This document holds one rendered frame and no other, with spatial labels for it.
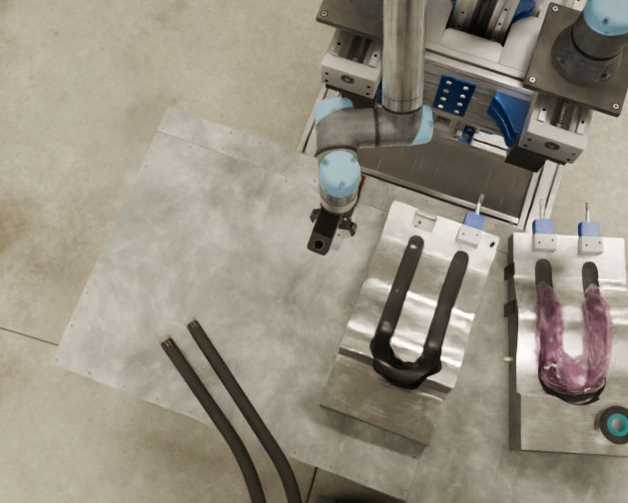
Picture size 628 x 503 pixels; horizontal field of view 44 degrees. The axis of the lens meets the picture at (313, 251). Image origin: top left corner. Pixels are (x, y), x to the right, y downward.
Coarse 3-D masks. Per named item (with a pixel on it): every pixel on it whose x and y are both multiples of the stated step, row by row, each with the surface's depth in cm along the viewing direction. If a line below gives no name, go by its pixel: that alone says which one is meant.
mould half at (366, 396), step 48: (384, 240) 181; (432, 240) 180; (480, 240) 180; (384, 288) 178; (432, 288) 178; (480, 288) 178; (336, 384) 175; (384, 384) 175; (432, 384) 171; (432, 432) 172
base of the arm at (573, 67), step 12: (564, 36) 171; (552, 48) 176; (564, 48) 170; (576, 48) 166; (552, 60) 175; (564, 60) 173; (576, 60) 168; (588, 60) 167; (600, 60) 166; (612, 60) 167; (564, 72) 172; (576, 72) 170; (588, 72) 169; (600, 72) 169; (612, 72) 172; (576, 84) 173; (588, 84) 172; (600, 84) 173
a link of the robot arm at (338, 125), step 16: (320, 112) 147; (336, 112) 146; (352, 112) 146; (368, 112) 146; (320, 128) 146; (336, 128) 145; (352, 128) 145; (368, 128) 145; (320, 144) 146; (336, 144) 144; (352, 144) 146; (368, 144) 147
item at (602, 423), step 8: (608, 408) 165; (616, 408) 165; (624, 408) 165; (600, 416) 164; (608, 416) 164; (616, 416) 164; (624, 416) 164; (600, 424) 164; (608, 424) 164; (624, 424) 164; (600, 432) 164; (608, 432) 163; (616, 432) 163; (624, 432) 163; (608, 440) 163; (616, 440) 163; (624, 440) 163
